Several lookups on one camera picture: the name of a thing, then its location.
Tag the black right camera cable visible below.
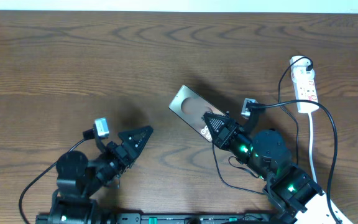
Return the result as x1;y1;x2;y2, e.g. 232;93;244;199
247;100;343;224

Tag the black camera cable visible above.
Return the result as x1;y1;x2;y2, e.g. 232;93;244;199
18;136;88;224
247;100;343;224

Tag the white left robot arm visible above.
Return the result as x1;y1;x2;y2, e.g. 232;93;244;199
44;125;154;223

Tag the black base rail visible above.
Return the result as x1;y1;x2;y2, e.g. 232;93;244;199
35;213;274;224

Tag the white USB charger plug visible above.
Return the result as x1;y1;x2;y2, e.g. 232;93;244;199
291;65;315;83

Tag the black USB charging cable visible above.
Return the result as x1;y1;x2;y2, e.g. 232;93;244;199
211;56;314;196

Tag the white power strip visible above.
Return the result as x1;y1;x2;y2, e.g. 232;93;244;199
290;55;318;102

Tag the Galaxy smartphone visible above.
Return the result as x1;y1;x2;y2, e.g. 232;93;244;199
168;85;224;142

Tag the black left camera cable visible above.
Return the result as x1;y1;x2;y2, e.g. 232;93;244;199
18;136;88;224

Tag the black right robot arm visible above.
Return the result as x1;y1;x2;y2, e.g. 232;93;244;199
203;103;350;223

